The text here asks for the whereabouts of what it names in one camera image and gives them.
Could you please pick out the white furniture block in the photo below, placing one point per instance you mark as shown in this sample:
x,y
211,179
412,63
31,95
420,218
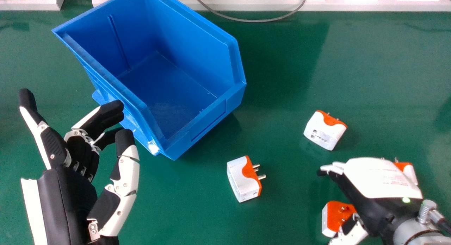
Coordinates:
x,y
31,2

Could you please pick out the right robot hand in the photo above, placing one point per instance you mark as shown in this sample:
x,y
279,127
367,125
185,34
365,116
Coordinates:
x,y
377,181

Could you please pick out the blue plastic bin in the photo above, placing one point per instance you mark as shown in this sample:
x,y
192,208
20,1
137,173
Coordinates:
x,y
169,93

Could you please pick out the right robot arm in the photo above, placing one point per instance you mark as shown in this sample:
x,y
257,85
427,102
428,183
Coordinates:
x,y
419,234

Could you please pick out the white-and-orange plug adapter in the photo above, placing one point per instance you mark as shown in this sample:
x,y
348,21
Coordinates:
x,y
334,215
243,180
324,129
408,169

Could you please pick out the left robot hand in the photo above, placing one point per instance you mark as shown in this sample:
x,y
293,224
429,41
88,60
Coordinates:
x,y
63,199

